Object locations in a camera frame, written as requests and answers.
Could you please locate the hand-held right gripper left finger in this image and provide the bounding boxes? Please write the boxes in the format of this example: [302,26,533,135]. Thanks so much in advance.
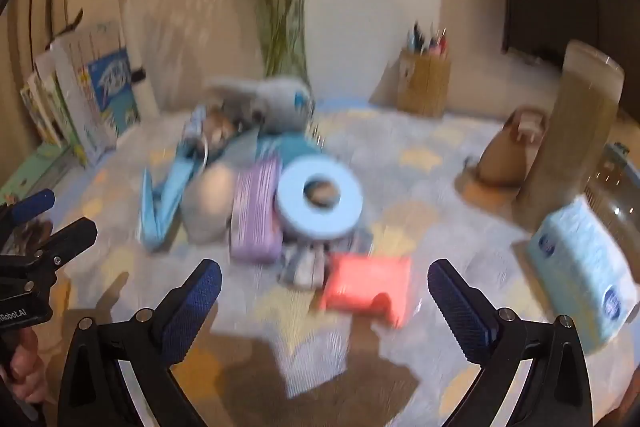
[56,258,223,427]

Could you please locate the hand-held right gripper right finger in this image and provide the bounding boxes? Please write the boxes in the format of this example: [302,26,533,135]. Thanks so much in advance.
[427,258,606,427]

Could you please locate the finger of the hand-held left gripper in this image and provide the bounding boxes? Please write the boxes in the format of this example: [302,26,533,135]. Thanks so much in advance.
[0,217,98,282]
[0,188,56,233]

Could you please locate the clear storage bin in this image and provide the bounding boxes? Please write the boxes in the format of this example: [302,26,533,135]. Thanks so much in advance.
[582,142,640,258]

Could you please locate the grey-blue plush toy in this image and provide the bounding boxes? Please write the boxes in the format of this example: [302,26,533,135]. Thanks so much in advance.
[205,74,316,135]

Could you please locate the person's left hand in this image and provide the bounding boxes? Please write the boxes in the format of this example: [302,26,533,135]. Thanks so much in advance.
[0,329,51,408]

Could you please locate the light green box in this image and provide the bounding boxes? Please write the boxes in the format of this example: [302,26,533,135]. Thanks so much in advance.
[0,142,76,202]

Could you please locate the star printed tablecloth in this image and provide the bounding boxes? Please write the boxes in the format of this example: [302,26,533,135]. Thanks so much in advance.
[0,99,640,427]

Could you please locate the pink packet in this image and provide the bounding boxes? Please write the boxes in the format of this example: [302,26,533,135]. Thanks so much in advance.
[320,254,413,330]

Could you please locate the grey rounded cushion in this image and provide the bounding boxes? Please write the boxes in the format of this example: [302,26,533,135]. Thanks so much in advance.
[182,163,238,244]

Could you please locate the purple packet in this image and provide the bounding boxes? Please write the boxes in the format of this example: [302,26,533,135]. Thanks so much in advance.
[230,157,283,264]

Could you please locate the grey striped socks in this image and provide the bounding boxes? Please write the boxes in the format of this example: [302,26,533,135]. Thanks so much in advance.
[280,232,371,290]

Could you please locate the blue white tissue pack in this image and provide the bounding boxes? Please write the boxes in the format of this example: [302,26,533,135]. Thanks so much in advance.
[525,197,640,355]

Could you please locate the row of books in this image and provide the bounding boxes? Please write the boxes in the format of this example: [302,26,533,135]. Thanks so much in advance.
[20,19,141,168]

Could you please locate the teal blue cloth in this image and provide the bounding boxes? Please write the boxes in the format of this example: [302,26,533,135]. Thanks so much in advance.
[225,129,321,168]

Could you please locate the tall beige canister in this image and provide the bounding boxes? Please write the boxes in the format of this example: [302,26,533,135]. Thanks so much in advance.
[520,39,626,218]

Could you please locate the white desk lamp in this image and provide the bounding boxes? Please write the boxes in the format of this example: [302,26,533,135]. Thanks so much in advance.
[63,0,161,120]

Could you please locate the woven pen holder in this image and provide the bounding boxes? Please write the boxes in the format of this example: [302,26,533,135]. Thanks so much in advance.
[397,49,452,118]

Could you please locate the bunch of pens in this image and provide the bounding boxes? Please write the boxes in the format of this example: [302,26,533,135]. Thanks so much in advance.
[405,22,448,58]

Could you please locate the glass vase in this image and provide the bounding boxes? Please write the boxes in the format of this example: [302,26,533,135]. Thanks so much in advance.
[250,0,313,92]

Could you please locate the light blue fabric strap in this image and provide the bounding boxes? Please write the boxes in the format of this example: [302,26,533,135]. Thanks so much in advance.
[140,107,211,253]

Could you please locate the light blue foam ring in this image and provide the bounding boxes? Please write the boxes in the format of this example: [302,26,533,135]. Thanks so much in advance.
[274,155,366,240]

